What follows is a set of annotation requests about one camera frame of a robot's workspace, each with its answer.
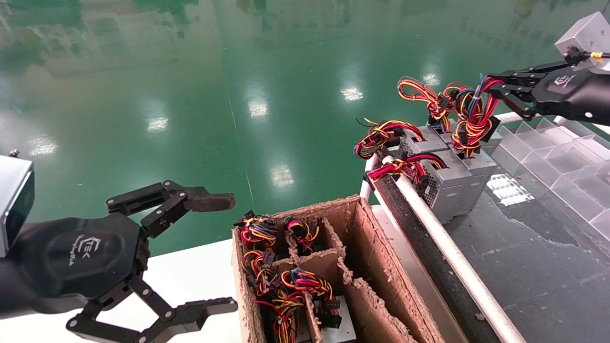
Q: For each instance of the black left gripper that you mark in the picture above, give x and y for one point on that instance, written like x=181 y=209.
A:
x=81 y=252

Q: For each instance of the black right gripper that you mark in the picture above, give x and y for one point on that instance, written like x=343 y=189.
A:
x=576 y=95

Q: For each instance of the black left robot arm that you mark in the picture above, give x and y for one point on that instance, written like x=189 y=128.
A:
x=14 y=290

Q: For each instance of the clear acrylic divider tray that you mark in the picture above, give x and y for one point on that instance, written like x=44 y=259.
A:
x=562 y=166

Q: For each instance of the brown cardboard divider box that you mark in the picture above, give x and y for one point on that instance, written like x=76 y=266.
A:
x=376 y=247

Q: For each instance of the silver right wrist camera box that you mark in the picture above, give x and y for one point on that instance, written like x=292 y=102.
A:
x=588 y=35

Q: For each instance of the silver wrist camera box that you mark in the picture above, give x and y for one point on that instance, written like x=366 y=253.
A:
x=12 y=200
x=588 y=35

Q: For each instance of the short white rack post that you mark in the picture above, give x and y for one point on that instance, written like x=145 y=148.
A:
x=366 y=188

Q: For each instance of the long white rail pipe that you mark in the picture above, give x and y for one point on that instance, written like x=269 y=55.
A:
x=457 y=262

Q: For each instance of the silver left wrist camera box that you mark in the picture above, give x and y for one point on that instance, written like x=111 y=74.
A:
x=12 y=200

